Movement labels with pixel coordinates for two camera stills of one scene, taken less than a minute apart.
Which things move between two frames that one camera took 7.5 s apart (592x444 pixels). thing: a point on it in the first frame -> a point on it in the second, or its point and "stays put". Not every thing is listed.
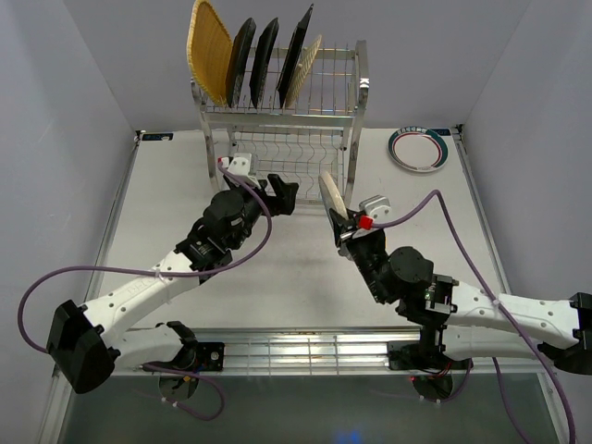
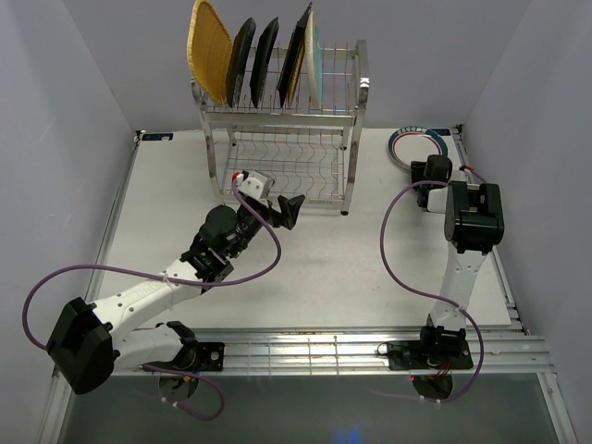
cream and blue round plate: x=331 y=196 -> x=314 y=59
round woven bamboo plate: x=307 y=58 stays put
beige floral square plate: x=291 y=57 stays put
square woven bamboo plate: x=209 y=47 stays put
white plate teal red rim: x=418 y=149 stays put
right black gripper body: x=367 y=254 -> x=417 y=173
